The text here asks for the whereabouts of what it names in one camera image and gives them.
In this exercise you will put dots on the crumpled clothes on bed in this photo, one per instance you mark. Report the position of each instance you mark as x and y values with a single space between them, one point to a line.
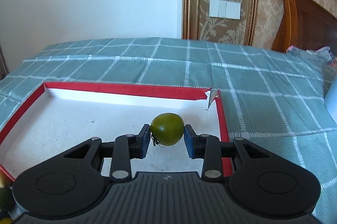
323 55

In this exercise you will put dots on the teal plaid bedsheet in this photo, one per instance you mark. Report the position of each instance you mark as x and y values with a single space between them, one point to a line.
275 100

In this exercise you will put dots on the white electric kettle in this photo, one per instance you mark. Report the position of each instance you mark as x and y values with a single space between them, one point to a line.
330 100

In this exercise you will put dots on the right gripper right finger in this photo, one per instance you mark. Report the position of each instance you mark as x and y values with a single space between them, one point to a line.
206 147

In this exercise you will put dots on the wooden headboard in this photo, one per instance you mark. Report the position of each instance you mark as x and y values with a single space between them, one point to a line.
305 25

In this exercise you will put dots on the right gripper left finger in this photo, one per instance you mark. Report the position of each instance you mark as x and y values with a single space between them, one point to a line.
126 148

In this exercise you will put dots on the red shallow cardboard box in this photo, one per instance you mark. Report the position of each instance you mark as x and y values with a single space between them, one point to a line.
60 115

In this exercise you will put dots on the white wall switch panel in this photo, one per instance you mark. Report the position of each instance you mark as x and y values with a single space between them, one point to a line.
225 9

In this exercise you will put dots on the small orange tangerine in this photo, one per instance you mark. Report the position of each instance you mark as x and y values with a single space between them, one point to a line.
5 181

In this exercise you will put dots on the green tomato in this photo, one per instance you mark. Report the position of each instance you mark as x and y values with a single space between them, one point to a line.
167 129
7 201

